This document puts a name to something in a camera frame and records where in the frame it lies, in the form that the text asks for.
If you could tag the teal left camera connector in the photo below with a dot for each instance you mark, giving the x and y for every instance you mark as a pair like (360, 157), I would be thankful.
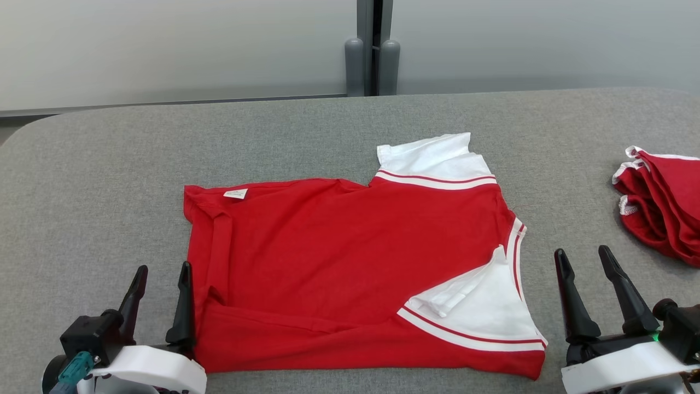
(74, 372)

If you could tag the red shirt white sleeves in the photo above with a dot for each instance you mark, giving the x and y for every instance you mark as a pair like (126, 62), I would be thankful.
(328, 262)

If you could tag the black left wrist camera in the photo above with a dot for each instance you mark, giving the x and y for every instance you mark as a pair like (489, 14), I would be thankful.
(90, 334)

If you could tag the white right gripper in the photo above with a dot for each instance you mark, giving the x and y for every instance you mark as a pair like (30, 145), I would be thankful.
(618, 366)

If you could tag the dark vertical partition frame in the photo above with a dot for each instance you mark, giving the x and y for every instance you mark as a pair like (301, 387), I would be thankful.
(375, 27)

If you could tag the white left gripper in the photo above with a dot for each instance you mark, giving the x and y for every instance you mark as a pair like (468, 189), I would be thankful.
(147, 369)

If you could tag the red shorts white trim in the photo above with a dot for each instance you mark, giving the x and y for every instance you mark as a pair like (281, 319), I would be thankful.
(670, 213)

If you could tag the grey rounded partition post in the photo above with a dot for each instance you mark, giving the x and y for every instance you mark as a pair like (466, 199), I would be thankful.
(389, 65)
(354, 65)

